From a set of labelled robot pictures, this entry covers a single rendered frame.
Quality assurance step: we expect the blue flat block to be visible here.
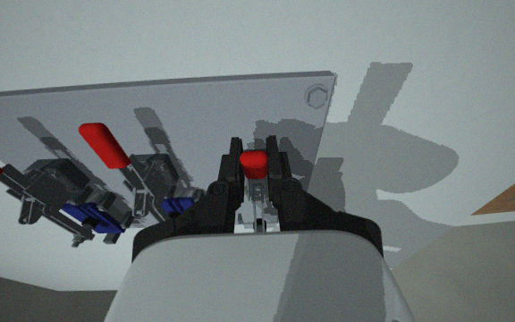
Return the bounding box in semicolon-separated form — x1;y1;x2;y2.
61;193;126;233

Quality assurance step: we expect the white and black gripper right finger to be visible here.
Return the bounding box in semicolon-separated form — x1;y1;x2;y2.
266;135;384;257

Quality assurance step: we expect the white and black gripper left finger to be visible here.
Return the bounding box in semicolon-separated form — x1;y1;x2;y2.
131;137;245;263

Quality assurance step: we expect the grey fixture plate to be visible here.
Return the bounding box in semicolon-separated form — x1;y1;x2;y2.
0;71;336;214

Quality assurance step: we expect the blue flat metal plate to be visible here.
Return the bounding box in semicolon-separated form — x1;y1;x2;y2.
161;191;195;215

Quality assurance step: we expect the toggle clamp with red handle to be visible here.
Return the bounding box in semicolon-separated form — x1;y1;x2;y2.
0;158;99;248

